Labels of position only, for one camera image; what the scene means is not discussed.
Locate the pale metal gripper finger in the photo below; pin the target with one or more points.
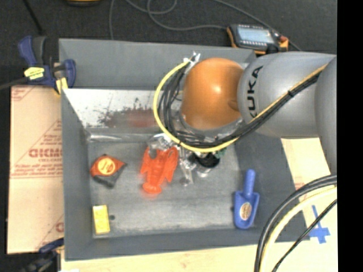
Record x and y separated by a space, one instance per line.
187 174

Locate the red toy lobster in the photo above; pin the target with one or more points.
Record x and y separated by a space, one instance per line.
157 169

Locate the orange and black tape measure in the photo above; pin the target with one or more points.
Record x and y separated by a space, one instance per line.
106 168

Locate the blue toy trowel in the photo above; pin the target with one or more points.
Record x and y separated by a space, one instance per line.
245 205

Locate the grey metal bin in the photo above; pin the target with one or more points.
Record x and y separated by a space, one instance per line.
119 64

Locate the yellow box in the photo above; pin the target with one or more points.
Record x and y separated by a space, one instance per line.
101 219

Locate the brown cardboard board red print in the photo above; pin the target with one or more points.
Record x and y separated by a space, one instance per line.
34 140

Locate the black cylinder on white bracket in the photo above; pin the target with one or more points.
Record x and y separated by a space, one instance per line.
204 160

